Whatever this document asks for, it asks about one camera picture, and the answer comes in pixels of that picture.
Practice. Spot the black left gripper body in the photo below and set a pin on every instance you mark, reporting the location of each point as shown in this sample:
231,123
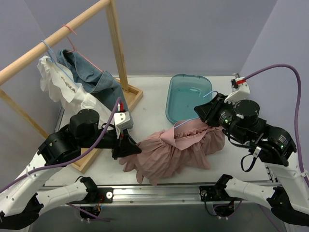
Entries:
116,148

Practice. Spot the blue wire hanger middle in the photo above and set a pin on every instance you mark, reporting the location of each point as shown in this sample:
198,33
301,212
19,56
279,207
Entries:
50,52

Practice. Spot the blue wire hanger front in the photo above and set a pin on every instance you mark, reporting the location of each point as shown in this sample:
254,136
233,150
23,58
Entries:
210,93

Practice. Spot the pink wire hanger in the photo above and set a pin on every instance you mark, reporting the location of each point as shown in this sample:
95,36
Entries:
74,49

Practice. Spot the blue denim skirt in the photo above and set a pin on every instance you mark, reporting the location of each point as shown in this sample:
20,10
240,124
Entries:
101,84

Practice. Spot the pink ruffled skirt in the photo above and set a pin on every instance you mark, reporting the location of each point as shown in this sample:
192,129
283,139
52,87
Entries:
167,152

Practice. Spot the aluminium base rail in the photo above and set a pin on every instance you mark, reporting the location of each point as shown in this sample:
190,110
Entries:
150,195

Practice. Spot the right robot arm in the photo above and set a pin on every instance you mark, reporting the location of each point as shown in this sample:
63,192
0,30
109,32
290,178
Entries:
272,145

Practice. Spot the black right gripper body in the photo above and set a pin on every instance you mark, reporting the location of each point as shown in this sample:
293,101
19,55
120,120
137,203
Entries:
215,112

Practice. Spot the blue wire hanger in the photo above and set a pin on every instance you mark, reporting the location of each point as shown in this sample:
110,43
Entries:
210,93
50,52

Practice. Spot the white ruffled skirt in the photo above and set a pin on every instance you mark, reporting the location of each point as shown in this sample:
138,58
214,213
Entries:
58,81

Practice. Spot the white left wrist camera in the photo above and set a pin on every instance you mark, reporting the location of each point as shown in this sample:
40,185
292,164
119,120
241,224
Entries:
122,118

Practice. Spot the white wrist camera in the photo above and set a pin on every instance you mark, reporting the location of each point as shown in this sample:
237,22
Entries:
122,118
240,90

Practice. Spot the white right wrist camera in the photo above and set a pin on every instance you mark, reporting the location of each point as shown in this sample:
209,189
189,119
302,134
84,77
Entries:
240,90

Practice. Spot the teal plastic tray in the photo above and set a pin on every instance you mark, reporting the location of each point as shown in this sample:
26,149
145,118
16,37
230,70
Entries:
184,94

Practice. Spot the wooden clothes rack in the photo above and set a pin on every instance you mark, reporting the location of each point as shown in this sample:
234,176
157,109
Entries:
132,94

